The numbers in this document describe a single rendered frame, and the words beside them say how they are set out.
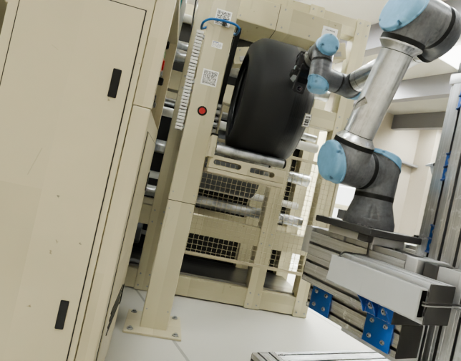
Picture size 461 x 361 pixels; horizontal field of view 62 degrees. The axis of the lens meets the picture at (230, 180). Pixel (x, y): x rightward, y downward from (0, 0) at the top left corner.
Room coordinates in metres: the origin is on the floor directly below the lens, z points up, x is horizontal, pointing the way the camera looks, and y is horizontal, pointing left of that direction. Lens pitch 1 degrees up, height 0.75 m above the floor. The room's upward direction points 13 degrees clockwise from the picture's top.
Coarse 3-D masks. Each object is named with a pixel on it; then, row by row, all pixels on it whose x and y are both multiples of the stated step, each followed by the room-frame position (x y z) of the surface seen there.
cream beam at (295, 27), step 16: (256, 0) 2.09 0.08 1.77; (240, 16) 2.08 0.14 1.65; (256, 16) 2.09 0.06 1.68; (272, 16) 2.10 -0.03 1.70; (288, 16) 2.12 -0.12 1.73; (304, 16) 2.13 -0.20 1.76; (256, 32) 2.19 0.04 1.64; (272, 32) 2.14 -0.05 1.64; (288, 32) 2.12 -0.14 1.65; (304, 32) 2.13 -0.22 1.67; (320, 32) 2.15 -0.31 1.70; (304, 48) 2.27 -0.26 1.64
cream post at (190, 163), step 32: (224, 0) 1.80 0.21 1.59; (224, 32) 1.81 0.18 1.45; (224, 64) 1.81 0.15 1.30; (192, 96) 1.80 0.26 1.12; (192, 128) 1.80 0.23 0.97; (192, 160) 1.80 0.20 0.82; (192, 192) 1.81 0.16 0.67; (160, 256) 1.80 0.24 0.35; (160, 288) 1.80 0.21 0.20; (160, 320) 1.81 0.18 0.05
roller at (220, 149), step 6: (216, 150) 1.75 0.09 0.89; (222, 150) 1.75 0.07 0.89; (228, 150) 1.75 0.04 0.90; (234, 150) 1.76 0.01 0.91; (240, 150) 1.76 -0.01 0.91; (246, 150) 1.77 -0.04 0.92; (234, 156) 1.77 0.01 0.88; (240, 156) 1.76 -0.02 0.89; (246, 156) 1.77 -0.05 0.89; (252, 156) 1.77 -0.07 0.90; (258, 156) 1.77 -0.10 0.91; (264, 156) 1.78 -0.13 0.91; (270, 156) 1.79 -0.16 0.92; (258, 162) 1.79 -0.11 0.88; (264, 162) 1.78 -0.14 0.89; (270, 162) 1.78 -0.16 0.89; (276, 162) 1.79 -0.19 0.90; (282, 162) 1.79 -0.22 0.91
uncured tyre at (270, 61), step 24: (264, 48) 1.69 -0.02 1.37; (288, 48) 1.74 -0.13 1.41; (240, 72) 2.05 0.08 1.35; (264, 72) 1.64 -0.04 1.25; (288, 72) 1.65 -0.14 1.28; (240, 96) 2.17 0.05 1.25; (264, 96) 1.63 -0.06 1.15; (288, 96) 1.64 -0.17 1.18; (312, 96) 1.69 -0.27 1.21; (240, 120) 1.70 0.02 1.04; (264, 120) 1.66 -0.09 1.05; (288, 120) 1.67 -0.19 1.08; (240, 144) 1.77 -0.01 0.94; (264, 144) 1.74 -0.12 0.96; (288, 144) 1.74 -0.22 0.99
